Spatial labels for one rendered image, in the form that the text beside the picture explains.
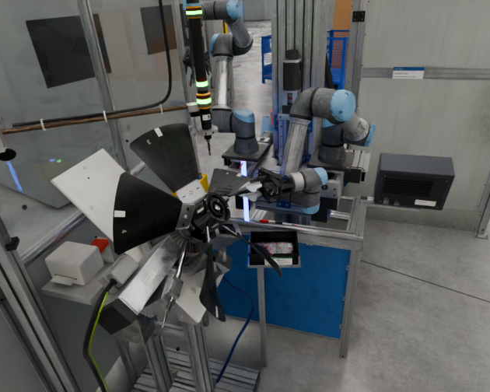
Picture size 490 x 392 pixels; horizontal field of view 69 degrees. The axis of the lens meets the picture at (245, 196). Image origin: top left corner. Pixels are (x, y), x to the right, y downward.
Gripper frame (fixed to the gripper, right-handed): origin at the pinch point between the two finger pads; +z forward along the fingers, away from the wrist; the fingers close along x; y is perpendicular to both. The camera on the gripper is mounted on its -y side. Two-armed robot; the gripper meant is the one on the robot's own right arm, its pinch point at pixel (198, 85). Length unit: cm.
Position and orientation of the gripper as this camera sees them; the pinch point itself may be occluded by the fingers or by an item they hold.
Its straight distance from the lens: 173.2
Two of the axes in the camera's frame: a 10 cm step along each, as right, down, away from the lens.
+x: -9.5, -1.1, 2.8
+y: 3.0, -4.9, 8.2
